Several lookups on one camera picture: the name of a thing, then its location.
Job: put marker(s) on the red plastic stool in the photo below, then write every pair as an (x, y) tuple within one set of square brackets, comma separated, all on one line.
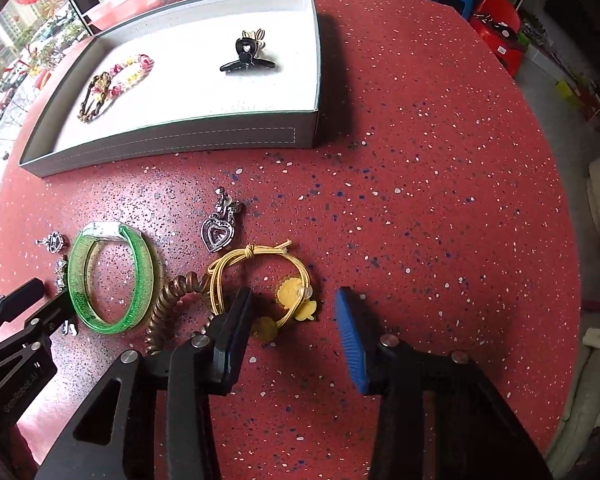
[(498, 24)]

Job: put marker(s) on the grey white jewelry tray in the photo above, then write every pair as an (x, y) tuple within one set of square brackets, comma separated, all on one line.
[(152, 86)]

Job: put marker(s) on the silver heart pendant brooch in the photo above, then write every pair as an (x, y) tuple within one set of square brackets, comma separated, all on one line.
[(218, 230)]

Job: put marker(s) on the silver star hair clip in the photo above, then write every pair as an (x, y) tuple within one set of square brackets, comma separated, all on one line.
[(70, 326)]

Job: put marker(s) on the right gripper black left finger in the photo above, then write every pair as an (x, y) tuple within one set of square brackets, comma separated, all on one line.
[(112, 433)]

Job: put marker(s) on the small silver heart charm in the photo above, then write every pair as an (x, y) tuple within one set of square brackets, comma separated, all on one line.
[(55, 242)]

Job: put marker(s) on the beige bobby hairpin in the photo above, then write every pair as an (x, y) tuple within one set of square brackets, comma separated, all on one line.
[(257, 36)]

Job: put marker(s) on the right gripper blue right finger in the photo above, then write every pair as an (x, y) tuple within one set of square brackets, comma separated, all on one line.
[(435, 411)]

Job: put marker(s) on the green translucent bangle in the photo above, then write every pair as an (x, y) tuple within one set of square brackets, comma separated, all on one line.
[(144, 274)]

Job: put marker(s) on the black hair claw clip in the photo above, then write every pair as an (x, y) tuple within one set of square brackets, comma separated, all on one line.
[(247, 50)]

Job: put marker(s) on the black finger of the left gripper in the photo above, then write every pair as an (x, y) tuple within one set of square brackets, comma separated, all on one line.
[(21, 299)]

